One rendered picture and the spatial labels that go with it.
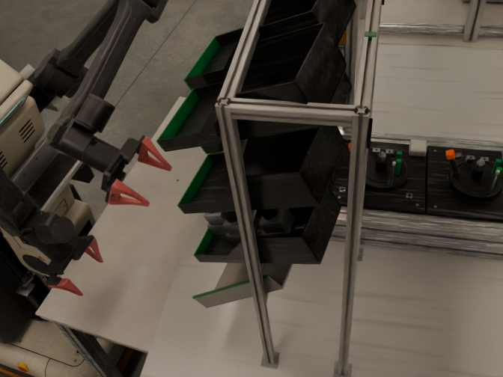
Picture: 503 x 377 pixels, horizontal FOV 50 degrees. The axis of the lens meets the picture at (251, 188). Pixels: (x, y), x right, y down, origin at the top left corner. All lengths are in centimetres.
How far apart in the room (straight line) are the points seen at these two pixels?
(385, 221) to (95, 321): 79
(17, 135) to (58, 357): 94
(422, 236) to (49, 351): 141
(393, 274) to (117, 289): 73
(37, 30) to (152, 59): 103
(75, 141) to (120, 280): 55
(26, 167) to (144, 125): 173
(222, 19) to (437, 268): 286
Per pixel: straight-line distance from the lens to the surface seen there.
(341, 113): 66
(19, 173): 157
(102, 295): 153
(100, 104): 110
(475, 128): 186
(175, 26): 401
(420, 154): 158
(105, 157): 108
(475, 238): 147
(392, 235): 147
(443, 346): 140
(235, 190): 80
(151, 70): 364
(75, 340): 170
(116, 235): 163
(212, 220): 109
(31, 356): 223
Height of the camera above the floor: 210
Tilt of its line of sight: 49 degrees down
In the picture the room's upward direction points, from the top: 9 degrees counter-clockwise
